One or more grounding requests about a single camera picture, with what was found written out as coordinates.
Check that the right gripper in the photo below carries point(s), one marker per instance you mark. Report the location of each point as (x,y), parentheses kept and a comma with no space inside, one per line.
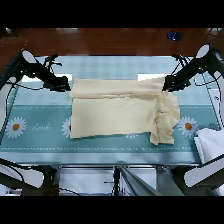
(172,83)

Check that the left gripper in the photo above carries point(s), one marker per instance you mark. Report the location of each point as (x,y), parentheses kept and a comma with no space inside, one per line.
(58,84)

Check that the blue round object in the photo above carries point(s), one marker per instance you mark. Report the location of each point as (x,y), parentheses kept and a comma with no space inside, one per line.
(174,36)

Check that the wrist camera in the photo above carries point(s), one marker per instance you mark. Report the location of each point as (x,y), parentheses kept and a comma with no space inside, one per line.
(180,61)
(51,61)

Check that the silver frame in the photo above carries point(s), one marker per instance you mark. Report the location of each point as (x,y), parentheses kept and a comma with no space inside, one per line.
(140,181)

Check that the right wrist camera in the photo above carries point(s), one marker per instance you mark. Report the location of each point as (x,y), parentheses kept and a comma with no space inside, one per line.
(180,61)

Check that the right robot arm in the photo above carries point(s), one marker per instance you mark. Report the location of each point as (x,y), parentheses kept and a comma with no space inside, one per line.
(203,63)

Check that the white garment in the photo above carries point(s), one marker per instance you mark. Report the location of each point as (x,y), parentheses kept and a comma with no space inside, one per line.
(208,143)

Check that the pale yellow shirt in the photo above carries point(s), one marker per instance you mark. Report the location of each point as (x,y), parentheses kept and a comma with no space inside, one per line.
(113,113)

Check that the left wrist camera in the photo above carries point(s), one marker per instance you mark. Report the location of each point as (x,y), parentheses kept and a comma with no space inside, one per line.
(51,61)

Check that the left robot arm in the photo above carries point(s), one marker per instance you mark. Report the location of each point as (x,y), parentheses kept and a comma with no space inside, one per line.
(28,66)

